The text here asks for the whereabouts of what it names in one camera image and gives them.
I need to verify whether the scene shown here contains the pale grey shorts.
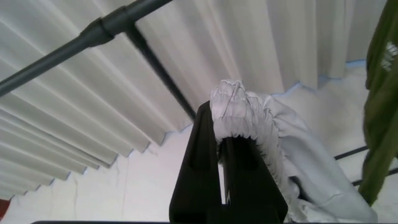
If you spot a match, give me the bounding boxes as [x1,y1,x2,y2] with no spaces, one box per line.
[210,79,379,223]

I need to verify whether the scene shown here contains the green long-sleeved shirt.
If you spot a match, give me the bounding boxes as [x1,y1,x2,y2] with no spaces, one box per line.
[359,0,398,206]

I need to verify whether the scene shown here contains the black clothes rack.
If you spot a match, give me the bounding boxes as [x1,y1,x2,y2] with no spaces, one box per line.
[0,0,398,187]

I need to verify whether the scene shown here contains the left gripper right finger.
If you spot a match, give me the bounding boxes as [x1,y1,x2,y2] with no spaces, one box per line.
[222,136,289,219]

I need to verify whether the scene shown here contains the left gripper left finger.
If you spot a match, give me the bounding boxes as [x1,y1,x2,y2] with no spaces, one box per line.
[169,101,224,223]

